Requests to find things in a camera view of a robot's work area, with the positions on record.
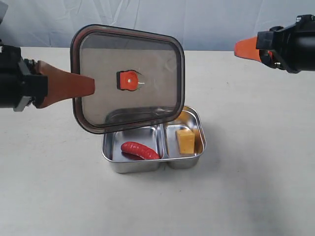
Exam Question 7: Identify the steel two-compartment lunch box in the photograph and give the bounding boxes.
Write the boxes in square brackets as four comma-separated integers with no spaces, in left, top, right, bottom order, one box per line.
[102,106,206,174]

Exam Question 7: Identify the yellow cheese block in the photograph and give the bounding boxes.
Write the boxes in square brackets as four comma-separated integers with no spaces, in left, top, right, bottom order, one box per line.
[176,129,195,154]

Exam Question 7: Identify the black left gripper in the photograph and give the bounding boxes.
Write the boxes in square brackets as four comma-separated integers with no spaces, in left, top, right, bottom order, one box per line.
[0,45,95,112]

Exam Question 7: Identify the white backdrop cloth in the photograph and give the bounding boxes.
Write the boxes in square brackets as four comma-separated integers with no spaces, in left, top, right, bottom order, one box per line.
[0,0,315,51]

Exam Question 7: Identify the steel lunch box lid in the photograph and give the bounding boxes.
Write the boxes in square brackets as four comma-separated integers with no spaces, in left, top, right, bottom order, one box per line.
[70,24,185,134]

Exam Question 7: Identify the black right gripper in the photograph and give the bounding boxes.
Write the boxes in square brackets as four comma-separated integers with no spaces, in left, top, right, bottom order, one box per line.
[234,14,315,73]

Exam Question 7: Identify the red sausage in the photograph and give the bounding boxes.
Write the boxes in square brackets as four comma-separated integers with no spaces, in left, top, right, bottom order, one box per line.
[121,142,160,160]

